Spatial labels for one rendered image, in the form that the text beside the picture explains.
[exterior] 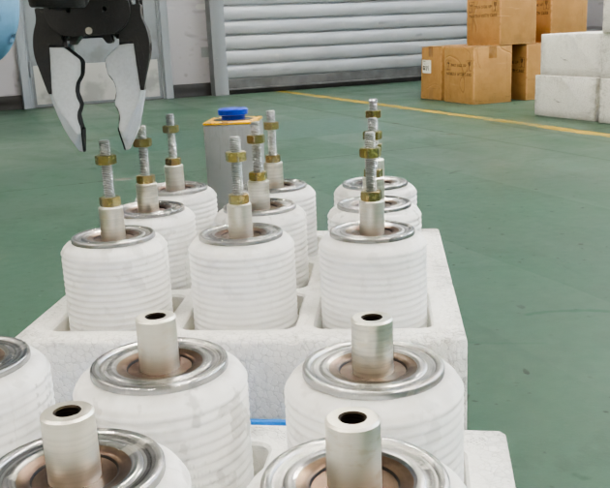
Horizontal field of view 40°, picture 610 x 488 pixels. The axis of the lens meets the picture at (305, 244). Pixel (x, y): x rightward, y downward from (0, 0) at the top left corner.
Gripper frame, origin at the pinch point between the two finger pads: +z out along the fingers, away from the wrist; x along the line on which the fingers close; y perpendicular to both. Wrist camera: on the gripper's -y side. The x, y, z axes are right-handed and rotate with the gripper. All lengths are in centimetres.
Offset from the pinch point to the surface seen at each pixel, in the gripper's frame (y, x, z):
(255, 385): -8.5, -12.5, 20.6
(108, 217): -0.4, 0.0, 7.2
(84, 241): -1.0, 2.3, 9.2
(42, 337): -5.2, 5.8, 16.5
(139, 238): -1.6, -2.8, 9.0
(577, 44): 291, -142, 2
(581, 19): 402, -182, -7
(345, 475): -45.5, -17.8, 8.5
